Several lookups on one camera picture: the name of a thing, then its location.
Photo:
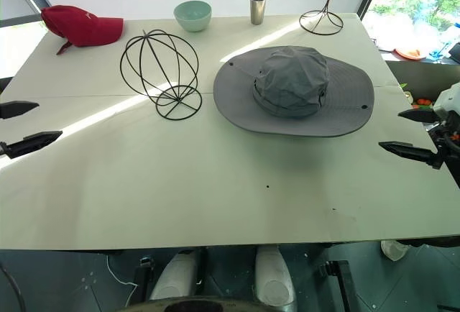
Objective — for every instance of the dark rounded robot torso rim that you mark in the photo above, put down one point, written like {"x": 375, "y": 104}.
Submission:
{"x": 201, "y": 305}

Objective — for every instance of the red baseball cap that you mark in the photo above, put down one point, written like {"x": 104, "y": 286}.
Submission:
{"x": 84, "y": 26}

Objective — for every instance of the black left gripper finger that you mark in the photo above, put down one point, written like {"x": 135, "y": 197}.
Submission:
{"x": 32, "y": 142}
{"x": 16, "y": 109}

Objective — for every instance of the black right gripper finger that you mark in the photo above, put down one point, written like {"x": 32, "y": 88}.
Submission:
{"x": 417, "y": 114}
{"x": 409, "y": 151}

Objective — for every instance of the black table support bracket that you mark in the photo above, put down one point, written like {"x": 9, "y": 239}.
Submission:
{"x": 343, "y": 283}
{"x": 143, "y": 277}

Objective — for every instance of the stainless steel cup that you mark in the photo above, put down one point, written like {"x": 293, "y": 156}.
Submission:
{"x": 257, "y": 8}

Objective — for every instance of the white robot left leg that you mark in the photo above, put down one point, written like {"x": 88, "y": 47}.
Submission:
{"x": 178, "y": 276}

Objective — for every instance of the blue plastic object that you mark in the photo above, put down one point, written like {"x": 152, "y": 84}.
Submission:
{"x": 437, "y": 53}

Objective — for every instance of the orange plate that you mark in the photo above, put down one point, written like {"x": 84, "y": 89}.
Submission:
{"x": 409, "y": 53}

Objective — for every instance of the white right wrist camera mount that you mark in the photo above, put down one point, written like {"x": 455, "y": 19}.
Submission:
{"x": 449, "y": 100}

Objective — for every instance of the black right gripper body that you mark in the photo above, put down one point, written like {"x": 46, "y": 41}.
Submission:
{"x": 449, "y": 143}

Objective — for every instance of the grey wide-brim bucket hat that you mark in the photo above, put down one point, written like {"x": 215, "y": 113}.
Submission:
{"x": 293, "y": 82}

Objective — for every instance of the pale green ceramic bowl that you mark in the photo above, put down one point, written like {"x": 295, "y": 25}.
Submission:
{"x": 193, "y": 15}

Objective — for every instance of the white robot right leg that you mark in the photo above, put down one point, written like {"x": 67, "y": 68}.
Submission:
{"x": 273, "y": 276}

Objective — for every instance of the white robot leg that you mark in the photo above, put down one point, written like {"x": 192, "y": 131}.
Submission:
{"x": 273, "y": 276}
{"x": 178, "y": 276}

